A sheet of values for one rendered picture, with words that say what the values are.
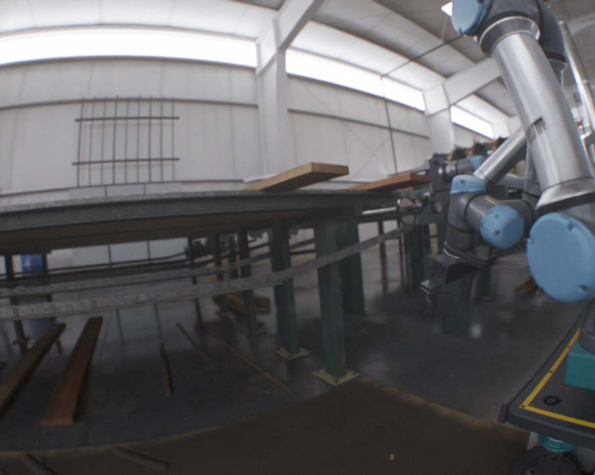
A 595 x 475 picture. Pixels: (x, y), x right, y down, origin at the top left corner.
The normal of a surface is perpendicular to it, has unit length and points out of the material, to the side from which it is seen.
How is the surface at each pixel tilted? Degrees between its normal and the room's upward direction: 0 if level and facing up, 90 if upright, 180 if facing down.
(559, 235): 97
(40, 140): 89
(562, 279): 97
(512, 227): 114
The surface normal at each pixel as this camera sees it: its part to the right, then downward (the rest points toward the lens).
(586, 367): -0.89, 0.09
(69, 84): 0.49, -0.04
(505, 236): 0.08, 0.42
